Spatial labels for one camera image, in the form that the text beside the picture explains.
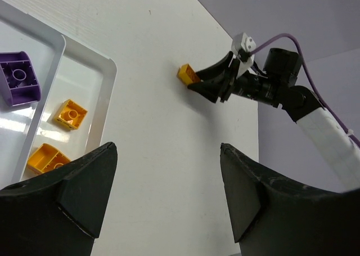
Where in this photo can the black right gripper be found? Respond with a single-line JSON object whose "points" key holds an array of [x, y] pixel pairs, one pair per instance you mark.
{"points": [[248, 85]]}

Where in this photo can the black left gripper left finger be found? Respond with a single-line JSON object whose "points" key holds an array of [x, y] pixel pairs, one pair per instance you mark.
{"points": [[62, 211]]}

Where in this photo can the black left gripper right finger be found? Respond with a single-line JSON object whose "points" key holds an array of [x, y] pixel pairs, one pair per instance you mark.
{"points": [[272, 214]]}

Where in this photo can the orange 2x3 lego brick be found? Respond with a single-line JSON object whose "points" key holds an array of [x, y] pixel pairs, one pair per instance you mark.
{"points": [[187, 75]]}

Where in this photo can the yellow rounded lego piece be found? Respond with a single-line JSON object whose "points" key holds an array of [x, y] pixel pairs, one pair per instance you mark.
{"points": [[46, 158]]}

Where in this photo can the small orange lego brick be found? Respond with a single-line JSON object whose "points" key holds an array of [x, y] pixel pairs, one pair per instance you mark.
{"points": [[70, 115]]}

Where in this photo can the purple paw print lego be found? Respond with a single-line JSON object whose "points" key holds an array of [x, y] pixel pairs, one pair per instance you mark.
{"points": [[19, 83]]}

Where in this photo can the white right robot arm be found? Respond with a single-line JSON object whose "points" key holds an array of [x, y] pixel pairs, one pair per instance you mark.
{"points": [[276, 86]]}

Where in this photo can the white divided sorting tray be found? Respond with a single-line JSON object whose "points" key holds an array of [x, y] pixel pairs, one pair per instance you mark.
{"points": [[66, 70]]}

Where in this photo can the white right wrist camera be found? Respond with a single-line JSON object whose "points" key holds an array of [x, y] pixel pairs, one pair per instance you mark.
{"points": [[242, 47]]}

